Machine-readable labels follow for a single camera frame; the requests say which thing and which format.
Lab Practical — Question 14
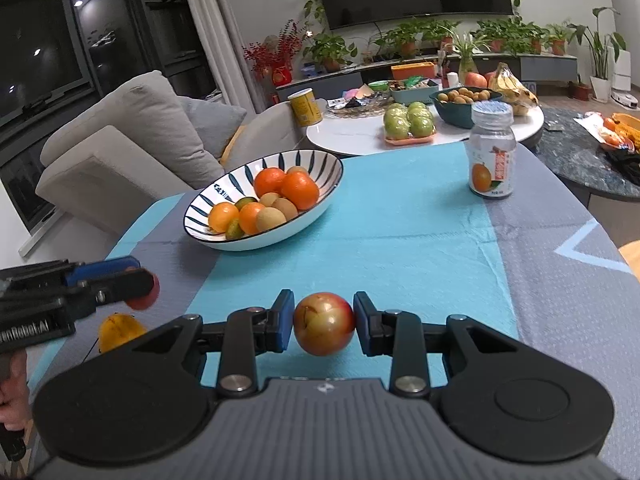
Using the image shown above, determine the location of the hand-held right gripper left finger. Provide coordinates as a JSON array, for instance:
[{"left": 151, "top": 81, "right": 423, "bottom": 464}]
[{"left": 125, "top": 288, "right": 296, "bottom": 395}]

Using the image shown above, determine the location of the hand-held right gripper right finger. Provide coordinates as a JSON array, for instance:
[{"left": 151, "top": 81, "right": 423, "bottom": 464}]
[{"left": 352, "top": 290, "right": 522, "bottom": 395}]

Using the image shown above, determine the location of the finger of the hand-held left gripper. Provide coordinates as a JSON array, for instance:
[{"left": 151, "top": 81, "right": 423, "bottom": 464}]
[
  {"left": 10, "top": 256, "right": 142, "bottom": 287},
  {"left": 30, "top": 269, "right": 156, "bottom": 320}
]

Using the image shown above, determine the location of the red orange fruit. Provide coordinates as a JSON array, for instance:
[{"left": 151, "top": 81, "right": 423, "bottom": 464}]
[{"left": 125, "top": 267, "right": 161, "bottom": 311}]

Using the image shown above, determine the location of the red yellow apple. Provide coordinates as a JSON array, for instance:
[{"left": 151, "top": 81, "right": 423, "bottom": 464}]
[{"left": 293, "top": 292, "right": 357, "bottom": 357}]

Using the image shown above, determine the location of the pale brown fruit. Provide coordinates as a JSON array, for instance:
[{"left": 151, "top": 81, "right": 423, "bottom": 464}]
[{"left": 256, "top": 208, "right": 287, "bottom": 233}]

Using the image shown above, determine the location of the large orange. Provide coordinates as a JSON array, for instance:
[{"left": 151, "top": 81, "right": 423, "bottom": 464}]
[{"left": 280, "top": 171, "right": 320, "bottom": 211}]

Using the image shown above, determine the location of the blue striped white bowl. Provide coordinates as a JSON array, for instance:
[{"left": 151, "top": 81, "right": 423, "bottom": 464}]
[{"left": 182, "top": 150, "right": 345, "bottom": 252}]

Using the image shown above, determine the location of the pile of small brown fruits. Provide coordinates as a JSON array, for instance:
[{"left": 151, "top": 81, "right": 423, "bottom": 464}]
[{"left": 437, "top": 87, "right": 493, "bottom": 103}]

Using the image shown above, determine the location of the person's left hand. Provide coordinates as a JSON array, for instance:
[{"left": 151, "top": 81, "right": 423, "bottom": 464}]
[{"left": 0, "top": 350, "right": 34, "bottom": 433}]

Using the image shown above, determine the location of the yellow fruit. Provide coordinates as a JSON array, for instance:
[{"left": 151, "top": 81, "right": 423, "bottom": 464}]
[{"left": 98, "top": 312, "right": 148, "bottom": 356}]

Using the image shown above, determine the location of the beige armchair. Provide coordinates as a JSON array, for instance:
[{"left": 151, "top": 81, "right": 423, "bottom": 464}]
[{"left": 35, "top": 70, "right": 306, "bottom": 241}]

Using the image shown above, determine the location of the yellow cushion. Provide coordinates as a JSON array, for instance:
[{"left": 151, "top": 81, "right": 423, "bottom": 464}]
[{"left": 220, "top": 125, "right": 248, "bottom": 166}]

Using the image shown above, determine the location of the grey cushion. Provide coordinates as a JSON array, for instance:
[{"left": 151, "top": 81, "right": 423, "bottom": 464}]
[{"left": 177, "top": 96, "right": 248, "bottom": 158}]

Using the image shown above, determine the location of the white round table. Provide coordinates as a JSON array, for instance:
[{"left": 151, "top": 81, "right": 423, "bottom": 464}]
[{"left": 306, "top": 102, "right": 545, "bottom": 157}]

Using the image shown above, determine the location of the orange tray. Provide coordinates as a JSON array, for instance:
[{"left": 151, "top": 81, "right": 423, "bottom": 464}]
[{"left": 384, "top": 132, "right": 437, "bottom": 147}]

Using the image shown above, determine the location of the clear bottle with orange label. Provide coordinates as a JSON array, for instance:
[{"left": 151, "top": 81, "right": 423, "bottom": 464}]
[{"left": 468, "top": 101, "right": 517, "bottom": 200}]

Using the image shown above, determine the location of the yellow can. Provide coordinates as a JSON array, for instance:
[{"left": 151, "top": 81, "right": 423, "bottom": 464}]
[{"left": 287, "top": 87, "right": 328, "bottom": 127}]

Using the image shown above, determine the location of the pile of snack packets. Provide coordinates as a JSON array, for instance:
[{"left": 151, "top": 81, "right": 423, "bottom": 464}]
[{"left": 327, "top": 85, "right": 391, "bottom": 113}]

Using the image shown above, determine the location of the dark framed window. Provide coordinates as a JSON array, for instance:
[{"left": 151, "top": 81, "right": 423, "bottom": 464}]
[{"left": 0, "top": 0, "right": 221, "bottom": 236}]

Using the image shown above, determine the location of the teal rectangular bowl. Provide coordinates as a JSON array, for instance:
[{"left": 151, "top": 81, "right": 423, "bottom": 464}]
[{"left": 389, "top": 82, "right": 440, "bottom": 105}]

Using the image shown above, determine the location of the grey television console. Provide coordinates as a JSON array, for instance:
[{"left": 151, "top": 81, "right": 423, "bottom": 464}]
[{"left": 276, "top": 52, "right": 576, "bottom": 103}]

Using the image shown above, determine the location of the white curtain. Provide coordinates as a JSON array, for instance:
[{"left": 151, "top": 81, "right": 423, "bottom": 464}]
[{"left": 175, "top": 0, "right": 266, "bottom": 113}]

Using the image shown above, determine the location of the orange box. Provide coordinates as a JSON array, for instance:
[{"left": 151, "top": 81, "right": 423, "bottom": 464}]
[{"left": 391, "top": 61, "right": 436, "bottom": 81}]

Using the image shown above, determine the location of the dark marble round table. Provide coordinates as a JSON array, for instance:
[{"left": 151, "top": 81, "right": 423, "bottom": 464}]
[{"left": 535, "top": 107, "right": 640, "bottom": 203}]

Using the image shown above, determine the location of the red berry plant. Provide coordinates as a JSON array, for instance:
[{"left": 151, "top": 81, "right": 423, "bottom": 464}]
[{"left": 242, "top": 20, "right": 306, "bottom": 78}]

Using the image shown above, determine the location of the green potted plant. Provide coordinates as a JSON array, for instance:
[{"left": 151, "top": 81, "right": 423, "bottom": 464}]
[
  {"left": 372, "top": 19, "right": 426, "bottom": 58},
  {"left": 302, "top": 32, "right": 358, "bottom": 72},
  {"left": 475, "top": 17, "right": 546, "bottom": 56},
  {"left": 424, "top": 17, "right": 462, "bottom": 53},
  {"left": 545, "top": 20, "right": 575, "bottom": 56}
]

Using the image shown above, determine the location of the wooden furniture edge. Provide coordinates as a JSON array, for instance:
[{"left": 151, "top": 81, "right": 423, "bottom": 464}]
[{"left": 617, "top": 240, "right": 640, "bottom": 281}]

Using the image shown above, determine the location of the bunch of bananas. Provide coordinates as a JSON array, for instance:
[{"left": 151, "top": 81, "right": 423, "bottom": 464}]
[{"left": 487, "top": 62, "right": 538, "bottom": 106}]

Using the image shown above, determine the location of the glass vase with grass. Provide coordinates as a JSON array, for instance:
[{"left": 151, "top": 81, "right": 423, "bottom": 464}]
[{"left": 450, "top": 30, "right": 488, "bottom": 78}]

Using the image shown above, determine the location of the white paper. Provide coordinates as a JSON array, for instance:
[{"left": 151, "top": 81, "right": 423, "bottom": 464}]
[{"left": 574, "top": 112, "right": 608, "bottom": 143}]

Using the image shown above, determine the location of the black cloth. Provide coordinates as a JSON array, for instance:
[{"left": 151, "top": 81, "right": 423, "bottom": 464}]
[{"left": 602, "top": 147, "right": 640, "bottom": 186}]

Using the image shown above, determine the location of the orange bag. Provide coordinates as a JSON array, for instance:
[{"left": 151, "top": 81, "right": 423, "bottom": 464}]
[{"left": 600, "top": 112, "right": 640, "bottom": 153}]

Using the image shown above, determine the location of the white appliance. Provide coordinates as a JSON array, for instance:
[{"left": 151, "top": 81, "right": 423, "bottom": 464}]
[{"left": 607, "top": 50, "right": 640, "bottom": 108}]

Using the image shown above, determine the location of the tall plant in white pot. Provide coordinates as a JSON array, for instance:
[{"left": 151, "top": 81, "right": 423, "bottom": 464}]
[{"left": 570, "top": 7, "right": 627, "bottom": 101}]

